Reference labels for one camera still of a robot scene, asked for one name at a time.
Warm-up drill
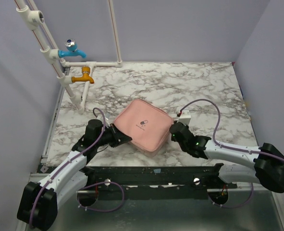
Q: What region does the white pvc pipe frame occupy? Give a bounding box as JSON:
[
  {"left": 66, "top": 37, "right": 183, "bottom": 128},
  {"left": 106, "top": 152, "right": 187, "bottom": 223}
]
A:
[{"left": 15, "top": 0, "right": 123, "bottom": 114}]

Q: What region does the pink medicine kit case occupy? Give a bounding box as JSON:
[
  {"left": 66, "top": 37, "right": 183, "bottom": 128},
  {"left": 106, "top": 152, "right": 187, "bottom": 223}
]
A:
[{"left": 113, "top": 99, "right": 173, "bottom": 157}]

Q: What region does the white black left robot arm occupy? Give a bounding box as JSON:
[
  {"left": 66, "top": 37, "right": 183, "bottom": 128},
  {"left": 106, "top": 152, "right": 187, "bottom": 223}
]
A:
[{"left": 17, "top": 119, "right": 132, "bottom": 231}]

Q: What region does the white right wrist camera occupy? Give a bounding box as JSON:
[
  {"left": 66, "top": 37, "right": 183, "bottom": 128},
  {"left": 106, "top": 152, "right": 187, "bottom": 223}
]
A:
[{"left": 175, "top": 109, "right": 191, "bottom": 125}]

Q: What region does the blue water tap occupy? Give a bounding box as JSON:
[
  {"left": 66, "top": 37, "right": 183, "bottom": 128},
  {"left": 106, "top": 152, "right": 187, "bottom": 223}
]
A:
[{"left": 58, "top": 38, "right": 86, "bottom": 58}]

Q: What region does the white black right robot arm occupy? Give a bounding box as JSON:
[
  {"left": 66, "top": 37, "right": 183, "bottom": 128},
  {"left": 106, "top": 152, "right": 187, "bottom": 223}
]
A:
[{"left": 169, "top": 122, "right": 284, "bottom": 193}]

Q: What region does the yellow water tap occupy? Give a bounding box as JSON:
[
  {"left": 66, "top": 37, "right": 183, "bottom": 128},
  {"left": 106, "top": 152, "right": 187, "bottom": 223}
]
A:
[{"left": 71, "top": 66, "right": 94, "bottom": 84}]

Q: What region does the aluminium profile rail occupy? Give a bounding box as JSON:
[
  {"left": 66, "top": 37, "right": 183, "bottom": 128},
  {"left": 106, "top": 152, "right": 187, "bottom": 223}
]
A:
[{"left": 24, "top": 173, "right": 49, "bottom": 193}]

